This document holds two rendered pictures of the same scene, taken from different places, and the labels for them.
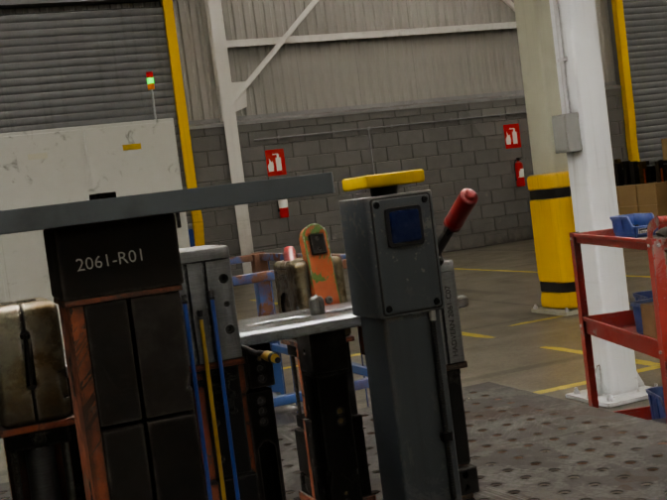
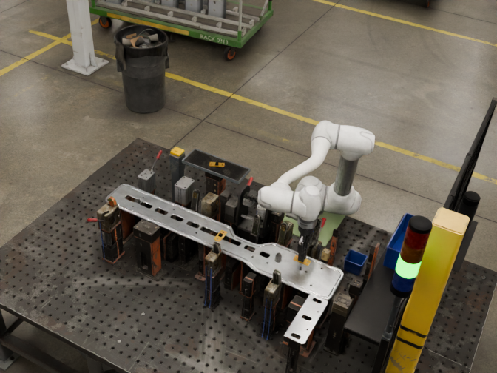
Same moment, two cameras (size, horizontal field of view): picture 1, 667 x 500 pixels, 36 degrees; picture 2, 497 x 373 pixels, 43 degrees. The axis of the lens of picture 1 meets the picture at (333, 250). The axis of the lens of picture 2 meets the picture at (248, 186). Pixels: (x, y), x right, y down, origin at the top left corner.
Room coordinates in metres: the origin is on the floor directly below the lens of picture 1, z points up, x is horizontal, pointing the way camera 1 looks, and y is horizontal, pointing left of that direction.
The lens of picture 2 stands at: (2.64, 2.37, 3.27)
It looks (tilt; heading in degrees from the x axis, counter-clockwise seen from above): 39 degrees down; 227
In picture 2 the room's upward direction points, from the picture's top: 4 degrees clockwise
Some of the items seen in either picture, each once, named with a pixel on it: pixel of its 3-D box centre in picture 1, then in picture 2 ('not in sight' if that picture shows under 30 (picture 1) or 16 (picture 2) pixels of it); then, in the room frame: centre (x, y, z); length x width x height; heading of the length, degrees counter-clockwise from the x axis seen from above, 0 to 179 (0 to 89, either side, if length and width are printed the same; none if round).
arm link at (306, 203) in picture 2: not in sight; (307, 201); (0.96, 0.95, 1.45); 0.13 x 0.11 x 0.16; 128
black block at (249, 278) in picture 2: not in sight; (248, 297); (1.18, 0.84, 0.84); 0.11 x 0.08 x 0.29; 21
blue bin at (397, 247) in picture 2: not in sight; (409, 244); (0.45, 1.23, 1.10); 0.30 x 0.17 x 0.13; 20
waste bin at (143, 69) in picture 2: not in sight; (143, 71); (-0.13, -2.22, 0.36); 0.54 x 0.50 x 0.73; 21
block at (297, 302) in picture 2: not in sight; (294, 321); (1.10, 1.09, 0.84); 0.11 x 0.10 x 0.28; 21
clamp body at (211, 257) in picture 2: not in sight; (212, 277); (1.26, 0.64, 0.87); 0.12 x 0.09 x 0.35; 21
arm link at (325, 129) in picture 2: not in sight; (325, 135); (0.50, 0.62, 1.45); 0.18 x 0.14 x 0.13; 38
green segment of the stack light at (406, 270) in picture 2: not in sight; (408, 263); (1.34, 1.71, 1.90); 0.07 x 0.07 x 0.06
